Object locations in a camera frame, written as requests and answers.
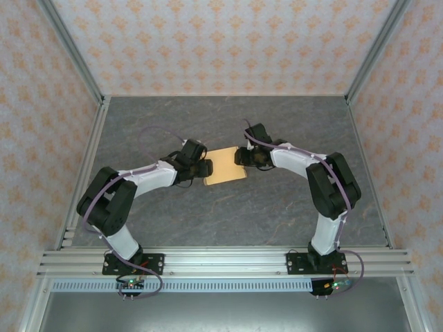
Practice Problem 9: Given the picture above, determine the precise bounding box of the orange paper box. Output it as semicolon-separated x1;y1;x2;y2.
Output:
203;146;248;187

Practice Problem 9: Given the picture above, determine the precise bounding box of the grey metal panel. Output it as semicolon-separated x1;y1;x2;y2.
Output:
37;292;413;332

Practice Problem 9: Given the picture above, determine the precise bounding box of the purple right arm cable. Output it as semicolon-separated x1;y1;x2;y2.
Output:
242;119;366;298

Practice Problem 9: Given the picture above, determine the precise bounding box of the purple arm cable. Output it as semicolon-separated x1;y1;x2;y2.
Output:
242;119;366;298
84;126;190;299

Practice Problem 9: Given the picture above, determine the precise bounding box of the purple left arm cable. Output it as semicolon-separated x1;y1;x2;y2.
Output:
84;126;190;299

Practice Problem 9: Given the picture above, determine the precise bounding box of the aluminium mounting rail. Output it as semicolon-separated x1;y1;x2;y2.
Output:
36;246;415;277

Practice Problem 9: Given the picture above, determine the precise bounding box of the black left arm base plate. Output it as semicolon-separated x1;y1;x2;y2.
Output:
101;252;165;276

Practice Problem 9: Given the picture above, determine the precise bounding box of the aluminium side rail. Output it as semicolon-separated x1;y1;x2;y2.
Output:
345;96;395;250
53;96;111;250

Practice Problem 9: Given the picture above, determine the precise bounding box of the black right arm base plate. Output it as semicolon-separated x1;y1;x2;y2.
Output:
286;252;349;276

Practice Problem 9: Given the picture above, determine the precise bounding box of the grey slotted cable duct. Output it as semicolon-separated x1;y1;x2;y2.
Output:
51;279;314;293

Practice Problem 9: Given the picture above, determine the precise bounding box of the aluminium frame post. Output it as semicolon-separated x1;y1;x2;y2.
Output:
345;0;413;105
36;0;107;105

